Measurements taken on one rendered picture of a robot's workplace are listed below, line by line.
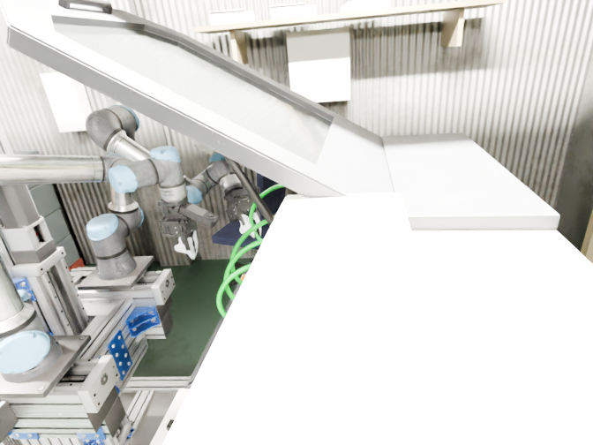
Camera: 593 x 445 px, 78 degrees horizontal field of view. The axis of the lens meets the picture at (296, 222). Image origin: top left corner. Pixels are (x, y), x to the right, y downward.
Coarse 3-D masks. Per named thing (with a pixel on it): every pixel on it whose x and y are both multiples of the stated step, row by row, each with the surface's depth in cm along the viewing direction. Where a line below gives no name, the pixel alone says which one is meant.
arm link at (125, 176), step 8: (120, 160) 103; (128, 160) 103; (144, 160) 101; (112, 168) 96; (120, 168) 97; (128, 168) 97; (136, 168) 98; (144, 168) 99; (152, 168) 100; (112, 176) 96; (120, 176) 95; (128, 176) 96; (136, 176) 98; (144, 176) 99; (152, 176) 100; (112, 184) 99; (120, 184) 96; (128, 184) 97; (136, 184) 98; (144, 184) 100; (152, 184) 102; (120, 192) 98
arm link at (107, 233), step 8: (104, 216) 146; (112, 216) 145; (88, 224) 141; (96, 224) 141; (104, 224) 140; (112, 224) 142; (120, 224) 147; (88, 232) 140; (96, 232) 139; (104, 232) 140; (112, 232) 142; (120, 232) 146; (128, 232) 152; (96, 240) 140; (104, 240) 141; (112, 240) 142; (120, 240) 146; (96, 248) 142; (104, 248) 142; (112, 248) 143; (120, 248) 146; (104, 256) 143
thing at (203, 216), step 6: (186, 204) 112; (192, 204) 113; (180, 210) 110; (186, 210) 110; (192, 210) 110; (198, 210) 112; (204, 210) 113; (192, 216) 110; (198, 216) 110; (204, 216) 110; (210, 216) 111; (216, 216) 113; (204, 222) 110; (210, 222) 110; (216, 222) 113
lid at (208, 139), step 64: (0, 0) 73; (64, 0) 87; (64, 64) 66; (128, 64) 81; (192, 64) 106; (192, 128) 67; (256, 128) 84; (320, 128) 111; (320, 192) 69; (384, 192) 80
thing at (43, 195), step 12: (36, 192) 307; (48, 192) 320; (36, 204) 306; (48, 204) 319; (48, 216) 319; (60, 216) 333; (48, 228) 319; (60, 228) 333; (60, 240) 333; (72, 240) 348; (72, 252) 347; (72, 264) 347
